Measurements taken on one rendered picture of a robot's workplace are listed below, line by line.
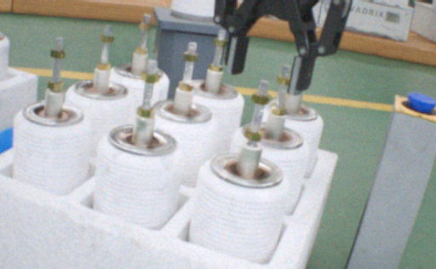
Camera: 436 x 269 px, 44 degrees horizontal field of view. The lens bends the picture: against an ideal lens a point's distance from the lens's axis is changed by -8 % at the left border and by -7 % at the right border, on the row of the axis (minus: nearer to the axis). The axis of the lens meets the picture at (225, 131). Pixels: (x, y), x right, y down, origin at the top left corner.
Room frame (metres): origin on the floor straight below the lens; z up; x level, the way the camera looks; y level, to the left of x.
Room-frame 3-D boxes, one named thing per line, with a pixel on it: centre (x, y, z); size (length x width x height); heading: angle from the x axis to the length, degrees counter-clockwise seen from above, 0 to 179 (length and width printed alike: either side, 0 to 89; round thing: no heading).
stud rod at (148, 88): (0.58, 0.09, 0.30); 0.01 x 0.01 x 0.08; 43
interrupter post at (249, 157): (0.55, -0.03, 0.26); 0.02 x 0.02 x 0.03
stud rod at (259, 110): (0.55, -0.03, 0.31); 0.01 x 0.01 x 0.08; 14
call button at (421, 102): (0.69, -0.24, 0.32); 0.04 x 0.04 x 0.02
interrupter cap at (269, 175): (0.55, -0.03, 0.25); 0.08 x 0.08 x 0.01
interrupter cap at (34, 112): (0.60, 0.20, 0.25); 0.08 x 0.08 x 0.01
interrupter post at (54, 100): (0.60, 0.20, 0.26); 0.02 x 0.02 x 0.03
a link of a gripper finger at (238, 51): (0.56, 0.00, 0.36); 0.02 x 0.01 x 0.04; 150
